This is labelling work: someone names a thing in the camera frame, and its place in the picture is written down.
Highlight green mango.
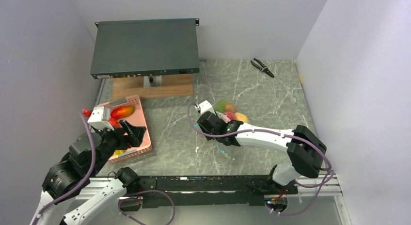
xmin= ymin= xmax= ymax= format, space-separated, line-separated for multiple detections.
xmin=213 ymin=99 xmax=228 ymax=113

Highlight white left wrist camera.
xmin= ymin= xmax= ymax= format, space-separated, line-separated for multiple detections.
xmin=82 ymin=106 xmax=114 ymax=131

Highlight yellow star fruit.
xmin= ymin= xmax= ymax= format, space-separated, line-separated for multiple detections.
xmin=113 ymin=150 xmax=126 ymax=156

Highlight red strawberry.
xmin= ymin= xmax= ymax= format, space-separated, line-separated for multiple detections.
xmin=109 ymin=118 xmax=122 ymax=128

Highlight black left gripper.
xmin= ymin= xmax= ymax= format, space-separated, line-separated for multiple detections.
xmin=90 ymin=118 xmax=146 ymax=174

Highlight yellow lemon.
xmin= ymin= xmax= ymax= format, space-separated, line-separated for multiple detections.
xmin=234 ymin=112 xmax=249 ymax=123

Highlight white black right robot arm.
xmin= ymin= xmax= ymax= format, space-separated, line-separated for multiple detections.
xmin=197 ymin=112 xmax=327 ymax=193

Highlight dark green rack server box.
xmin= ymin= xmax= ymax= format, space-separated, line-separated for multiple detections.
xmin=90 ymin=18 xmax=200 ymax=79

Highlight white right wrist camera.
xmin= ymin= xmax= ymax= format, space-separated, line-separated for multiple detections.
xmin=195 ymin=100 xmax=215 ymax=115

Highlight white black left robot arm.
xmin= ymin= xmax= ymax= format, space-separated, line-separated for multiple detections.
xmin=31 ymin=120 xmax=146 ymax=225

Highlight wooden block stand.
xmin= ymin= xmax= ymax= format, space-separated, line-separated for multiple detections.
xmin=111 ymin=74 xmax=193 ymax=100

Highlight red orange mango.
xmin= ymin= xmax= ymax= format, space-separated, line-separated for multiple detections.
xmin=111 ymin=105 xmax=135 ymax=120

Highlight black pliers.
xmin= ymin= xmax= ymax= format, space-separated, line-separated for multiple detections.
xmin=250 ymin=58 xmax=275 ymax=78

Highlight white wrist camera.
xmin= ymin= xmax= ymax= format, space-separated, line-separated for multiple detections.
xmin=195 ymin=100 xmax=215 ymax=115
xmin=82 ymin=106 xmax=114 ymax=131

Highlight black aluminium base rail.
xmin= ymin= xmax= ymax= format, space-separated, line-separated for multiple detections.
xmin=133 ymin=175 xmax=318 ymax=209

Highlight red apple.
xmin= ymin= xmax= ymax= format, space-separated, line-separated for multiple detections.
xmin=224 ymin=112 xmax=237 ymax=120

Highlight brown kiwi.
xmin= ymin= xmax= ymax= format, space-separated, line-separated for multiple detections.
xmin=223 ymin=102 xmax=237 ymax=113

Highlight pink plastic perforated basket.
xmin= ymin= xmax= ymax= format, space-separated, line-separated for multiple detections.
xmin=100 ymin=95 xmax=152 ymax=163

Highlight clear zip top bag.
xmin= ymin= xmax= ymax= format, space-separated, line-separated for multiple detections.
xmin=193 ymin=99 xmax=248 ymax=147

